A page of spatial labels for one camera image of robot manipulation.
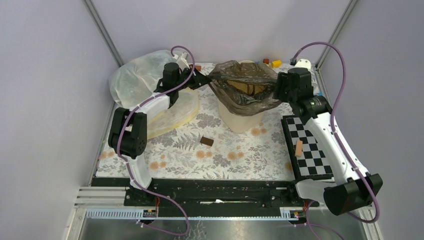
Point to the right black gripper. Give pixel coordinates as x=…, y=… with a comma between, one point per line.
x=282, y=81

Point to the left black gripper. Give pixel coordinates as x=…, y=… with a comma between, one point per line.
x=198, y=79

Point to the dark trash bag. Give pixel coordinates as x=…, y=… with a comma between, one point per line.
x=244, y=88

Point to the beige plastic trash bin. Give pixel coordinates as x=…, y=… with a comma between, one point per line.
x=236, y=123

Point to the translucent white plastic bag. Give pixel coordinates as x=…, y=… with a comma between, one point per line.
x=135, y=81

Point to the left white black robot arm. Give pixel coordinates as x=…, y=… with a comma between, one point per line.
x=128, y=135

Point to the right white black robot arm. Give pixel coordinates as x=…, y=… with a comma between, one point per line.
x=354, y=187

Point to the small yellow block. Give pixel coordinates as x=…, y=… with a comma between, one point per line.
x=276, y=63

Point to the small brown wooden block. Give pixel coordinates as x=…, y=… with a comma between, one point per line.
x=206, y=141

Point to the tan wooden block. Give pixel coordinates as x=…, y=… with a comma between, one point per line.
x=298, y=148

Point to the floral patterned table mat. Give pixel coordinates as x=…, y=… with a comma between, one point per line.
x=259, y=153

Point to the black white checkerboard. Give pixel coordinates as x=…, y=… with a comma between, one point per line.
x=313, y=163

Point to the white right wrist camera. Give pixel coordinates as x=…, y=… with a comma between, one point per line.
x=301, y=63

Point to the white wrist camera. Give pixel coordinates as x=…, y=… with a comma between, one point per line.
x=181, y=60
x=301, y=63

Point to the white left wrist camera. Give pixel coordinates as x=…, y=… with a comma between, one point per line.
x=181, y=60

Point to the right aluminium frame post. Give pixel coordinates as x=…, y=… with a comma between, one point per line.
x=337, y=31

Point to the aluminium frame post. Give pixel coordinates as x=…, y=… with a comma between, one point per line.
x=94, y=14
x=337, y=31

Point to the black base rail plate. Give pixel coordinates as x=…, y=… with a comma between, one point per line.
x=217, y=198

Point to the grey slotted cable duct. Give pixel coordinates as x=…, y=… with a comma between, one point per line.
x=142, y=214

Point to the left aluminium frame post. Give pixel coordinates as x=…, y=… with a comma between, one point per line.
x=94, y=14

